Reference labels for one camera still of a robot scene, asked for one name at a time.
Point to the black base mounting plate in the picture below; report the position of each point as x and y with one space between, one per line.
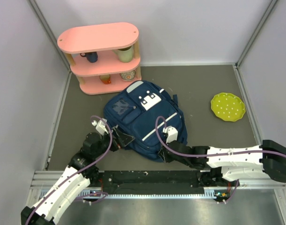
156 182

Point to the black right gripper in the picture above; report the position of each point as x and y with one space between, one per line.
164 154

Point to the dark blue mug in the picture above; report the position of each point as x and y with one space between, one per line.
92 57

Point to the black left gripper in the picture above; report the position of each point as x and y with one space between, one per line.
122 140

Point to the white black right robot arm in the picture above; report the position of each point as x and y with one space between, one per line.
261 161

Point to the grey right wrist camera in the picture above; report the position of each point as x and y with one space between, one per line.
171 134

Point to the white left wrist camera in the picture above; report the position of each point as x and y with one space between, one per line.
100 126

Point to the pink three-tier shelf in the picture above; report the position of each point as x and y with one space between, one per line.
103 39

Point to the pale green cup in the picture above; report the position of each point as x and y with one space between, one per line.
125 55

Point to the green polka dot plate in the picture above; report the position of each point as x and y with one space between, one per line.
228 107

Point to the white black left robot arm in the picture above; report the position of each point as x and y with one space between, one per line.
77 176

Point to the orange cup on shelf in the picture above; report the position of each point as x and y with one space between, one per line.
105 79

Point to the navy blue student backpack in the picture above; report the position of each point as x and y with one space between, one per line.
141 110

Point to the patterned small bowl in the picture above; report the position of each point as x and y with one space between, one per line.
128 76

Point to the aluminium frame rail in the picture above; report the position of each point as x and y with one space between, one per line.
45 179

